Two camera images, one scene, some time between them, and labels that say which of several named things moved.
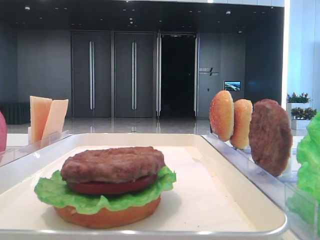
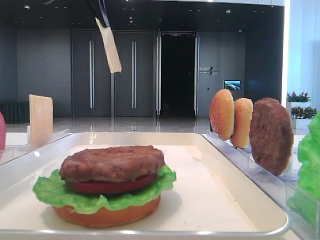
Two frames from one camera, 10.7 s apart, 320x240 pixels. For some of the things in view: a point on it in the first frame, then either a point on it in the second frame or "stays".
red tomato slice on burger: x=111 y=187 stays
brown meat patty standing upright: x=270 y=136 stays
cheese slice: x=56 y=118 to x=110 y=47
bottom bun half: x=104 y=218 stays
